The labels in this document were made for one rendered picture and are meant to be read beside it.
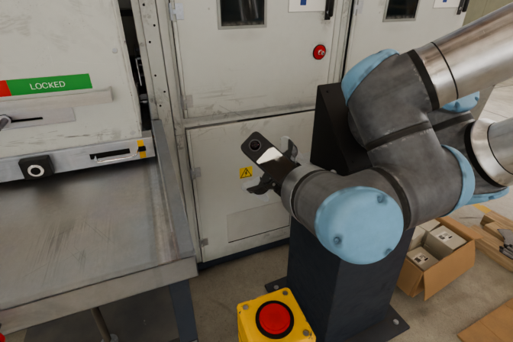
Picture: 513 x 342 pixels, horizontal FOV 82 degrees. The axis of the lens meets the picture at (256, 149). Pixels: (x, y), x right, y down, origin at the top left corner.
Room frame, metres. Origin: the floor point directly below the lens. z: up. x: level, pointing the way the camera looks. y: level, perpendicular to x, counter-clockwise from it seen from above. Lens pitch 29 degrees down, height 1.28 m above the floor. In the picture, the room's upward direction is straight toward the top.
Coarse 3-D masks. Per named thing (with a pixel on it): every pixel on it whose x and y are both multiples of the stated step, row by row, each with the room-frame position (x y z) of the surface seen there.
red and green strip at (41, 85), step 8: (8, 80) 0.63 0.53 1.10; (16, 80) 0.63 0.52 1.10; (24, 80) 0.64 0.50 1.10; (32, 80) 0.64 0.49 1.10; (40, 80) 0.65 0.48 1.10; (48, 80) 0.65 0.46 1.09; (56, 80) 0.66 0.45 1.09; (64, 80) 0.66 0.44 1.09; (72, 80) 0.67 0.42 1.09; (80, 80) 0.67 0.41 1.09; (88, 80) 0.68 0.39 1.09; (0, 88) 0.62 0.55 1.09; (8, 88) 0.62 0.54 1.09; (16, 88) 0.63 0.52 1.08; (24, 88) 0.63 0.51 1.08; (32, 88) 0.64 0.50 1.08; (40, 88) 0.64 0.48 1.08; (48, 88) 0.65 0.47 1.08; (56, 88) 0.66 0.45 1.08; (64, 88) 0.66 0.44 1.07; (72, 88) 0.67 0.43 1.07; (80, 88) 0.67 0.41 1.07; (88, 88) 0.68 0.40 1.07; (0, 96) 0.62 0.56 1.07
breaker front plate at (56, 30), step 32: (0, 0) 0.64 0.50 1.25; (32, 0) 0.66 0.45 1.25; (64, 0) 0.68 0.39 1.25; (96, 0) 0.70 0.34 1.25; (0, 32) 0.63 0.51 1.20; (32, 32) 0.65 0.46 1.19; (64, 32) 0.67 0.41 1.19; (96, 32) 0.69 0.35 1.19; (0, 64) 0.63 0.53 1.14; (32, 64) 0.65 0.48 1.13; (64, 64) 0.67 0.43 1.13; (96, 64) 0.69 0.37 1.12; (32, 96) 0.64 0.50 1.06; (128, 96) 0.71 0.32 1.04; (32, 128) 0.63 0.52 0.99; (64, 128) 0.65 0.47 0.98; (96, 128) 0.68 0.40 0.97; (128, 128) 0.70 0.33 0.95
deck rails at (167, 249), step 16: (144, 128) 0.93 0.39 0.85; (160, 160) 0.71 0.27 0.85; (160, 176) 0.63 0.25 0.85; (160, 192) 0.56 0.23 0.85; (160, 208) 0.51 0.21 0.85; (160, 224) 0.46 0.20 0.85; (160, 240) 0.41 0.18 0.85; (176, 240) 0.41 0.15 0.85; (160, 256) 0.37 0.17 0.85; (176, 256) 0.37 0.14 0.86
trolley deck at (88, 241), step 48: (0, 192) 0.57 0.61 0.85; (48, 192) 0.57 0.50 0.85; (96, 192) 0.57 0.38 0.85; (144, 192) 0.57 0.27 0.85; (0, 240) 0.42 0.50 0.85; (48, 240) 0.42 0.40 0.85; (96, 240) 0.42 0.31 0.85; (144, 240) 0.42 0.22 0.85; (0, 288) 0.31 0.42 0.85; (48, 288) 0.31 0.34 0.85; (96, 288) 0.32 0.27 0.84; (144, 288) 0.35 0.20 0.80
